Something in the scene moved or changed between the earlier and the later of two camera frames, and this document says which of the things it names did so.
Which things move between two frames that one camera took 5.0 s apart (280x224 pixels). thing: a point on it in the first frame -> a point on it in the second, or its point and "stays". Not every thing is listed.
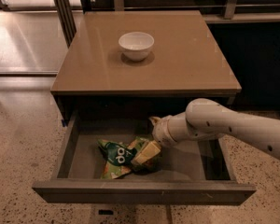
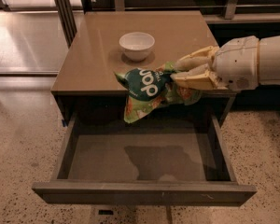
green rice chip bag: (118, 158) -> (146, 90)
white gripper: (161, 132) -> (236, 63)
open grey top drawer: (195, 173) stays
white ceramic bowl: (136, 45) stays
